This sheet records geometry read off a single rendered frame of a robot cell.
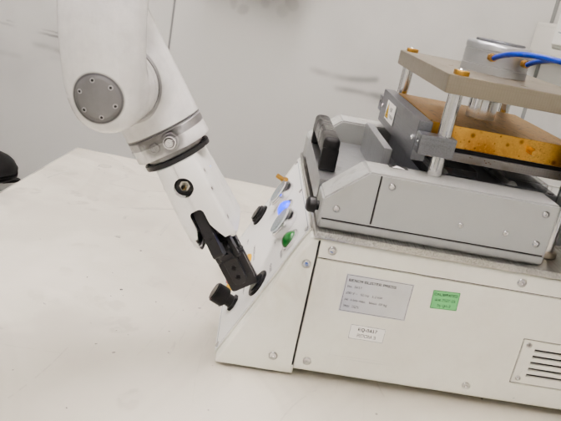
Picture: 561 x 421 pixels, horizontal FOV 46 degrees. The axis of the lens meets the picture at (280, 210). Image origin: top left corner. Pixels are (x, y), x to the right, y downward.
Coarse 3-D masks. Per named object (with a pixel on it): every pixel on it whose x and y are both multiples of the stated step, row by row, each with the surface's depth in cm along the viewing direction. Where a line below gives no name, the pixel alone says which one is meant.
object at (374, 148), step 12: (372, 132) 85; (312, 144) 91; (348, 144) 95; (372, 144) 84; (384, 144) 79; (312, 156) 86; (348, 156) 87; (360, 156) 89; (372, 156) 83; (384, 156) 77; (312, 168) 84; (336, 168) 80; (348, 168) 81; (312, 180) 81; (324, 180) 75
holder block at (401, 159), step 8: (392, 144) 92; (392, 152) 91; (400, 152) 87; (400, 160) 86; (408, 160) 82; (416, 160) 81; (408, 168) 81; (416, 168) 78; (424, 168) 78; (480, 168) 84; (480, 176) 79; (488, 176) 80; (496, 184) 77; (552, 192) 78
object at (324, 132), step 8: (320, 120) 86; (328, 120) 87; (320, 128) 83; (328, 128) 82; (312, 136) 91; (320, 136) 81; (328, 136) 77; (336, 136) 78; (320, 144) 80; (328, 144) 77; (336, 144) 77; (328, 152) 77; (336, 152) 77; (320, 160) 78; (328, 160) 77; (336, 160) 78; (320, 168) 78; (328, 168) 78
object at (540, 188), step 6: (486, 168) 83; (492, 174) 80; (498, 174) 78; (498, 180) 78; (504, 180) 77; (510, 180) 77; (516, 180) 77; (516, 186) 77; (522, 186) 77; (528, 186) 77; (534, 186) 77; (540, 186) 77; (546, 186) 77
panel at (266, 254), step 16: (288, 176) 99; (304, 192) 84; (272, 208) 96; (288, 208) 86; (304, 208) 80; (256, 224) 99; (304, 224) 75; (240, 240) 103; (256, 240) 92; (272, 240) 84; (256, 256) 86; (272, 256) 79; (288, 256) 73; (256, 272) 81; (272, 272) 75; (256, 288) 76; (240, 304) 79; (224, 320) 82; (224, 336) 77
